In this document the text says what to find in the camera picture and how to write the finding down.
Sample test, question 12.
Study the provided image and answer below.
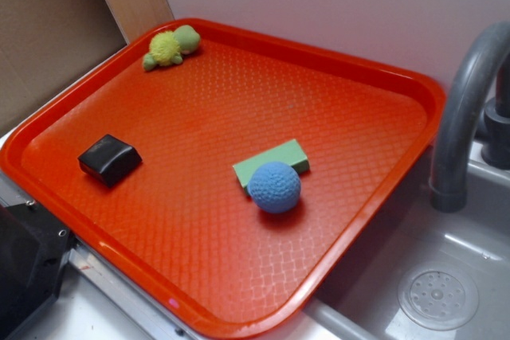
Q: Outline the black box with screws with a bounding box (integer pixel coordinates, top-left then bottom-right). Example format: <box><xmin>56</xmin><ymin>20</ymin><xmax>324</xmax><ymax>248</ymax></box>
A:
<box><xmin>1</xmin><ymin>204</ymin><xmax>73</xmax><ymax>339</ymax></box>

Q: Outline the round sink drain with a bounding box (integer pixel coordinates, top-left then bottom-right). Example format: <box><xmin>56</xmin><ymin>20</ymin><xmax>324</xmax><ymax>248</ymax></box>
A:
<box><xmin>398</xmin><ymin>262</ymin><xmax>479</xmax><ymax>331</ymax></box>

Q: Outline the blue textured ball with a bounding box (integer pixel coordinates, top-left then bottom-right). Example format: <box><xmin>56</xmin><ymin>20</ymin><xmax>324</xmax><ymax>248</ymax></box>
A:
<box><xmin>247</xmin><ymin>162</ymin><xmax>301</xmax><ymax>214</ymax></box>

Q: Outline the green rectangular block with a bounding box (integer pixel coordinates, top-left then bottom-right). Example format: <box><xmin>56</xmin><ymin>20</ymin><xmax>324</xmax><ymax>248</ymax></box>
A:
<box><xmin>233</xmin><ymin>139</ymin><xmax>310</xmax><ymax>195</ymax></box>

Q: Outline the dark faucet handle knob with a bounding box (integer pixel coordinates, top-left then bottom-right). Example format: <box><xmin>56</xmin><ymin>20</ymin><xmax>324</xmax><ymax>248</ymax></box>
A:
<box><xmin>481</xmin><ymin>57</ymin><xmax>509</xmax><ymax>170</ymax></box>

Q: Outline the black curved block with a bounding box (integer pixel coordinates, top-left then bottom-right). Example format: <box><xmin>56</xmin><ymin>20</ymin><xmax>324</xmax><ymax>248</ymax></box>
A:
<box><xmin>78</xmin><ymin>135</ymin><xmax>143</xmax><ymax>188</ymax></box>

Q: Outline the green yellow plush turtle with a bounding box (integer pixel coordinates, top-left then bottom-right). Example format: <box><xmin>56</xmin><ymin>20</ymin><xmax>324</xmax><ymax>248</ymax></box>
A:
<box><xmin>143</xmin><ymin>25</ymin><xmax>201</xmax><ymax>72</ymax></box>

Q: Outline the red plastic tray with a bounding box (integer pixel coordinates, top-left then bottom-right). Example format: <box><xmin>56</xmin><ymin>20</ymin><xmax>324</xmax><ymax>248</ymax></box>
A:
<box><xmin>1</xmin><ymin>19</ymin><xmax>445</xmax><ymax>339</ymax></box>

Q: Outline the grey curved faucet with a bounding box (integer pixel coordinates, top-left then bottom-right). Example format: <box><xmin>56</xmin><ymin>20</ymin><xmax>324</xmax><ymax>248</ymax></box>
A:
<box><xmin>429</xmin><ymin>21</ymin><xmax>509</xmax><ymax>213</ymax></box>

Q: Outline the grey toy sink basin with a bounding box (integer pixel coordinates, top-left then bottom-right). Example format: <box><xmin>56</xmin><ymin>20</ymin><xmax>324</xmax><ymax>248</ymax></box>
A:
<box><xmin>305</xmin><ymin>154</ymin><xmax>509</xmax><ymax>339</ymax></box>

